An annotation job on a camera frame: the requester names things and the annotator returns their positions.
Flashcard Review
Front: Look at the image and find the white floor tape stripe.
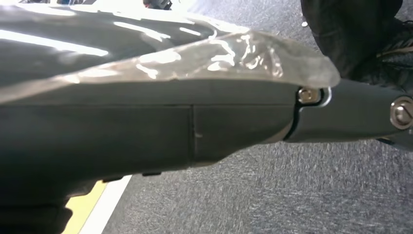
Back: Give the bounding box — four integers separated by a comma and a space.
78, 175, 133, 234

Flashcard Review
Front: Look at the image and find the dark distant object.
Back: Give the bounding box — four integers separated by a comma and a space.
143, 0, 173, 11

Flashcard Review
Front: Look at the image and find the black laced shoe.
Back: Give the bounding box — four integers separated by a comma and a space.
348, 18, 413, 95

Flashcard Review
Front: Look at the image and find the person's leg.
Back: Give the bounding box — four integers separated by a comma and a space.
300, 0, 404, 77

